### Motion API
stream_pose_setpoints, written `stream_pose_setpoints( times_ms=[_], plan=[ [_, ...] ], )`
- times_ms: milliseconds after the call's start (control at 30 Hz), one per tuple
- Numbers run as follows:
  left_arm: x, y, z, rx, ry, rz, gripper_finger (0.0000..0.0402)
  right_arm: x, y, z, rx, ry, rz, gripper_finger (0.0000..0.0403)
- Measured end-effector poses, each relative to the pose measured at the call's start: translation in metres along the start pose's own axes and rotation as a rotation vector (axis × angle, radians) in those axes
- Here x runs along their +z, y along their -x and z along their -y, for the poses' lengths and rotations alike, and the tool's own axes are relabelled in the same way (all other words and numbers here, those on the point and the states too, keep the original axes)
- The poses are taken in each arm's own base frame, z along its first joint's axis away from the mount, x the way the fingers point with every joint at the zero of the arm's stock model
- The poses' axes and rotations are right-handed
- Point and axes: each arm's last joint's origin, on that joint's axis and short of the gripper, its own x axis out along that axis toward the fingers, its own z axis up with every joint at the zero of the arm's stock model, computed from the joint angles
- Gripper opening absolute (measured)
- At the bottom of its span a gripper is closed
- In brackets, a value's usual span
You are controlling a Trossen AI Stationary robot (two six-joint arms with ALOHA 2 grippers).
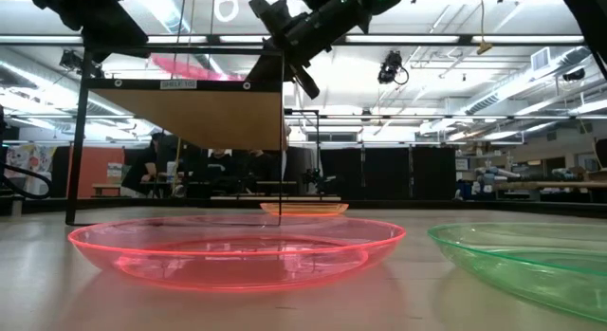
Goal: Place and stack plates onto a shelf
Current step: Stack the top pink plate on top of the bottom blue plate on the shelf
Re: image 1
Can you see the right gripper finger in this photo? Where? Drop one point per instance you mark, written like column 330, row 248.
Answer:
column 270, row 70
column 307, row 82

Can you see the transparent pink plastic plate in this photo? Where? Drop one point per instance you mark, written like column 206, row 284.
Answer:
column 189, row 70
column 237, row 269

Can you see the transparent orange plastic plate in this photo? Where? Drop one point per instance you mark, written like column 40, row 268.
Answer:
column 303, row 209

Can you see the transparent green plastic plate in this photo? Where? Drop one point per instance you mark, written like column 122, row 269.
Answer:
column 545, row 279

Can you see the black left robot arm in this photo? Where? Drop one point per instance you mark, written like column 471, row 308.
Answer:
column 95, row 13

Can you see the white shelf label sticker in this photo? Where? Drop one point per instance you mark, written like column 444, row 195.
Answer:
column 178, row 84

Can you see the black overhead light bar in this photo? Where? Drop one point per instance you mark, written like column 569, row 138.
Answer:
column 213, row 39

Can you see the person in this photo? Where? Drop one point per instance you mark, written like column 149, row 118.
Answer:
column 261, row 162
column 142, row 170
column 222, row 161

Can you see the small black background robot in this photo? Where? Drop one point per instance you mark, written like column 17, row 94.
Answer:
column 315, row 177

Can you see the wooden background tabletop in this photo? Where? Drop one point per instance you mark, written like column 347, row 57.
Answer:
column 303, row 197

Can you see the black curtain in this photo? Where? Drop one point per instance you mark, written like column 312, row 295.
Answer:
column 379, row 174

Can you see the green white boxes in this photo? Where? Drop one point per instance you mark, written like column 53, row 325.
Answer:
column 116, row 172

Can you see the wooden background bench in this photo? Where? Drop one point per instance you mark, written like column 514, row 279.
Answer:
column 106, row 185

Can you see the red partition panel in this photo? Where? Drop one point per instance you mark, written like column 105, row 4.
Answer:
column 95, row 172

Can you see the white air vent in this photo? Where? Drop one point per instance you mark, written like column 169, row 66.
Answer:
column 540, row 60

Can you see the cluttered background workbench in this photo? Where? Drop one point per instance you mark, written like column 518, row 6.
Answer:
column 545, row 184

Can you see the black ceiling device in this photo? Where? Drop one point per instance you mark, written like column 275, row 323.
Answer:
column 575, row 75

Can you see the black background frame stand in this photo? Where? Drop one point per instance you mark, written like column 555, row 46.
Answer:
column 290, row 111

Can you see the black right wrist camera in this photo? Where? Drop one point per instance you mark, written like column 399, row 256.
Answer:
column 272, row 15

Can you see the black ceiling camera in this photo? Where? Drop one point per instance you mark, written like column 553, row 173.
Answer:
column 71, row 60
column 390, row 65

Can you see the wooden shelf with black frame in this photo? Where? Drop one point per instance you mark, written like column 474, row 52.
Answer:
column 199, row 117

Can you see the silver ventilation duct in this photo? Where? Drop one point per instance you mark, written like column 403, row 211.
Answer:
column 161, row 8

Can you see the black table frame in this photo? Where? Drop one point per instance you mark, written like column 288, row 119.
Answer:
column 474, row 205

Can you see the colourful wall poster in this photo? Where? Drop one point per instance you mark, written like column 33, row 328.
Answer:
column 28, row 162

